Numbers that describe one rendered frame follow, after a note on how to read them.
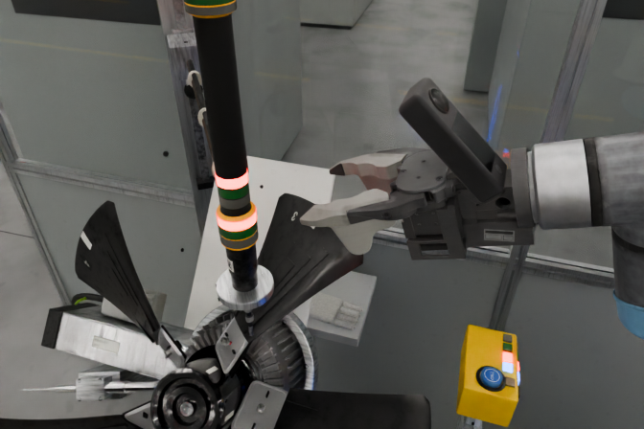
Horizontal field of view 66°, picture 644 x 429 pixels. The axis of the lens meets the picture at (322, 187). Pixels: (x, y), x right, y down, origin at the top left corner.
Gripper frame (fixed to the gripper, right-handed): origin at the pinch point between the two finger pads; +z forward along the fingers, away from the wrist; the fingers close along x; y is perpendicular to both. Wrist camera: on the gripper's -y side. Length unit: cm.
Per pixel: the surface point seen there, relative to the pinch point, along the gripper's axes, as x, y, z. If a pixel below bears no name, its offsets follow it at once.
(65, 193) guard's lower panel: 64, 30, 135
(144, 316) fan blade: 1.4, 21.7, 40.3
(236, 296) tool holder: -4.6, 11.1, 13.6
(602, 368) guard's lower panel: 70, 112, -28
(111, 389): -3, 36, 54
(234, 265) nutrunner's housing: -3.9, 7.0, 12.3
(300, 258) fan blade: 12.2, 19.4, 14.9
